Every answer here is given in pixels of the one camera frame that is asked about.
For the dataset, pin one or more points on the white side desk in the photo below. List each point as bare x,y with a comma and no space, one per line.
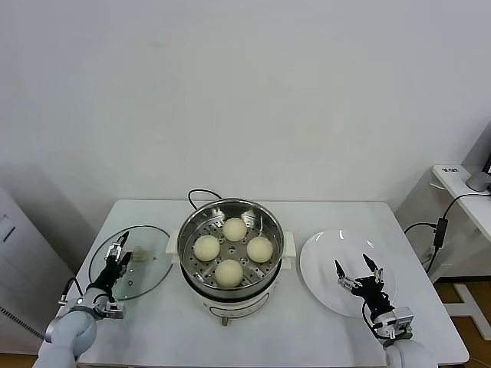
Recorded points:
456,186

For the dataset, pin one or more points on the white power plug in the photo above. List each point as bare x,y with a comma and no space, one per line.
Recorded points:
427,255

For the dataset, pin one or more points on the perforated steel steamer basket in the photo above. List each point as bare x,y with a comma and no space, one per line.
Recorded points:
199,222

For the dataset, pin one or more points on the white steamed baozi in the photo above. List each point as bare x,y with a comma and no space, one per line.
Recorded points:
234,229
259,248
228,273
206,248

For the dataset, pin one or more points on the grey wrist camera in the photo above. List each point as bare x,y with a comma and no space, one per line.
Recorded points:
113,309
399,322

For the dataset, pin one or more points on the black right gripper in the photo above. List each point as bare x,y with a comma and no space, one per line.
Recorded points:
374,297

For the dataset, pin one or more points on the small printed desk label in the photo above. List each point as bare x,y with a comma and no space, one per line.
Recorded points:
449,169

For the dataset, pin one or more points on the white cabinet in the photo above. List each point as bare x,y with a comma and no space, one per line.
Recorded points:
27,249

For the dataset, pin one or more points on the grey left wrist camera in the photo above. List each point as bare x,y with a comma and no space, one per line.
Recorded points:
113,309

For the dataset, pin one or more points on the round white plate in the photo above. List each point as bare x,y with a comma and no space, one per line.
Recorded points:
326,268

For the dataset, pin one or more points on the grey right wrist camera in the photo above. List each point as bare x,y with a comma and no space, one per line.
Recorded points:
399,322

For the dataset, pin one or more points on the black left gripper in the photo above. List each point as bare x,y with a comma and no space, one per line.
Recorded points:
109,280

